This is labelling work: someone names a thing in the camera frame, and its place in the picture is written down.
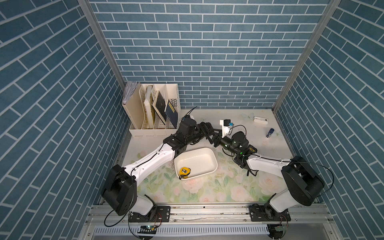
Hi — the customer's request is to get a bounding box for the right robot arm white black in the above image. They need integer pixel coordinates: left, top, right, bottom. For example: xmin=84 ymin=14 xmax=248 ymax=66
xmin=211 ymin=132 xmax=325 ymax=213

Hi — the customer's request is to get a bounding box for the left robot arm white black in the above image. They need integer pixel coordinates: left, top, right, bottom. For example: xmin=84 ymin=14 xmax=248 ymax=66
xmin=101 ymin=117 xmax=215 ymax=216

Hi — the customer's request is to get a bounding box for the left corner aluminium post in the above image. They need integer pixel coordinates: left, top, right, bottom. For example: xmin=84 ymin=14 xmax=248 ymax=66
xmin=78 ymin=0 xmax=126 ymax=91

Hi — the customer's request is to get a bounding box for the white stapler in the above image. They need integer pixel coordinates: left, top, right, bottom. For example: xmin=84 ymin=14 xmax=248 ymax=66
xmin=253 ymin=116 xmax=269 ymax=125

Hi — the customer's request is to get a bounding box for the white yellow book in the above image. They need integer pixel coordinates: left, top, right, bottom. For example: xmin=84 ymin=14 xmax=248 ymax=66
xmin=144 ymin=86 xmax=156 ymax=129

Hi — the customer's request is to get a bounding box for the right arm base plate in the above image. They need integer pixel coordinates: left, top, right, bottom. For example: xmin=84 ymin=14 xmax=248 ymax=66
xmin=249 ymin=204 xmax=291 ymax=222

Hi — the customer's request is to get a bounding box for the dark blue book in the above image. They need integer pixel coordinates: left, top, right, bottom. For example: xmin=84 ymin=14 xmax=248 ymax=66
xmin=165 ymin=100 xmax=179 ymax=129

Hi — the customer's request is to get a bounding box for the beige desktop file organizer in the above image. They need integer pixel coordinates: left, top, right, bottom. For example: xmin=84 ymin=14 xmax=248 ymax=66
xmin=122 ymin=82 xmax=181 ymax=137

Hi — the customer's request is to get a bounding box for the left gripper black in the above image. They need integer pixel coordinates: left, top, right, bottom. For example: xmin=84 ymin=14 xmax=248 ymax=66
xmin=183 ymin=121 xmax=212 ymax=146

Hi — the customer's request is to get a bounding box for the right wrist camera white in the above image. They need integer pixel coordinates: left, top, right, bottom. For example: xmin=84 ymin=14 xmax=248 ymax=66
xmin=220 ymin=119 xmax=234 ymax=138

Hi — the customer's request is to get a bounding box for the right corner aluminium post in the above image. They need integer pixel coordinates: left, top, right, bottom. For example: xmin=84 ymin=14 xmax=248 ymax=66
xmin=272 ymin=0 xmax=343 ymax=113

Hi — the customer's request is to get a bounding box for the paper stack in organizer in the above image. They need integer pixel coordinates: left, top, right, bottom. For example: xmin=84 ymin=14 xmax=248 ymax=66
xmin=122 ymin=82 xmax=139 ymax=105

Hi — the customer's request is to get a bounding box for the black book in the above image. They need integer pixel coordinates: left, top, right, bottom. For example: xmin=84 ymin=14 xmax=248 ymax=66
xmin=152 ymin=91 xmax=167 ymax=125

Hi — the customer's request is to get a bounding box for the aluminium mounting rail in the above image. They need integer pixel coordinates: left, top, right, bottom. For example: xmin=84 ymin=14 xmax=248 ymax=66
xmin=83 ymin=202 xmax=334 ymax=226

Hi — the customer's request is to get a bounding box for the white ventilated cable duct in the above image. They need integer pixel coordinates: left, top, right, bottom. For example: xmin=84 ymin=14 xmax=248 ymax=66
xmin=93 ymin=224 xmax=270 ymax=237

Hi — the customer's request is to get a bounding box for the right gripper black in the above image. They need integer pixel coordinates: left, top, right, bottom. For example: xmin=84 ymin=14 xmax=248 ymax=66
xmin=206 ymin=129 xmax=240 ymax=158

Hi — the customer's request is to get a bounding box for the white plastic storage box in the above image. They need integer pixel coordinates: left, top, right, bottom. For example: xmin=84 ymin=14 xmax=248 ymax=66
xmin=174 ymin=148 xmax=218 ymax=181

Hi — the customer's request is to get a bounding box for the corner aluminium post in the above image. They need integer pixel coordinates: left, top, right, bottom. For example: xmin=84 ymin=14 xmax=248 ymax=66
xmin=78 ymin=0 xmax=126 ymax=91
xmin=272 ymin=0 xmax=343 ymax=113

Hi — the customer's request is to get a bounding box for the black yellow tape measure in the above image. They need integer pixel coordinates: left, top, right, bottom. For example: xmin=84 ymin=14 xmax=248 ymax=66
xmin=247 ymin=145 xmax=258 ymax=155

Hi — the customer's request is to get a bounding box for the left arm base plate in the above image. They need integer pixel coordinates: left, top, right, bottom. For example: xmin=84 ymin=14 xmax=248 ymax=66
xmin=129 ymin=206 xmax=171 ymax=223

